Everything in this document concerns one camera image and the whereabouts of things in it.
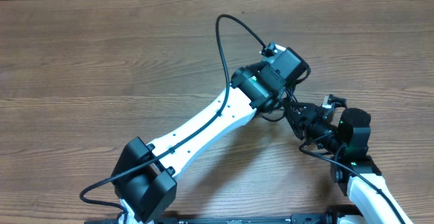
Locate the black cable with silver plug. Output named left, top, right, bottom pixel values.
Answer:
left=258, top=77, right=306, bottom=123

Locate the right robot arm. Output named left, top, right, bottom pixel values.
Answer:
left=282, top=94, right=411, bottom=223

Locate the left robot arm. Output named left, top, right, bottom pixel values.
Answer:
left=112, top=45, right=310, bottom=223

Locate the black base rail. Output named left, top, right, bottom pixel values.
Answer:
left=84, top=212, right=386, bottom=224

